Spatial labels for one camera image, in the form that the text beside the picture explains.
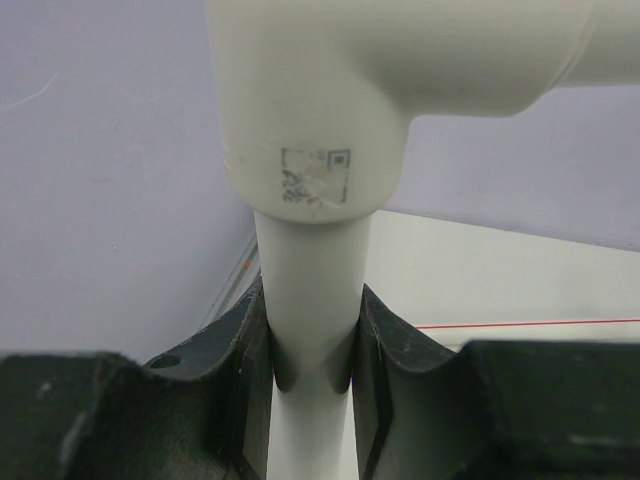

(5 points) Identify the white PVC pipe frame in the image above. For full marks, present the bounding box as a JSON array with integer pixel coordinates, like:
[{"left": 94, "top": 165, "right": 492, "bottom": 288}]
[{"left": 206, "top": 1, "right": 639, "bottom": 479}]

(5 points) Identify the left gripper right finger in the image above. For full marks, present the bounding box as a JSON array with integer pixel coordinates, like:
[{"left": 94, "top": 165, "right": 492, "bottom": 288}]
[{"left": 352, "top": 289, "right": 639, "bottom": 479}]

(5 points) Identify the left aluminium frame post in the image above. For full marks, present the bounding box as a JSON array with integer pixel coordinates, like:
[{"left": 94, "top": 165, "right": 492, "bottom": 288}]
[{"left": 201, "top": 235, "right": 261, "bottom": 327}]

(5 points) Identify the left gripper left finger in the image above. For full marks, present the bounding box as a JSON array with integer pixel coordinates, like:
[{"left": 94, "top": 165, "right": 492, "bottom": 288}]
[{"left": 1, "top": 281, "right": 273, "bottom": 479}]

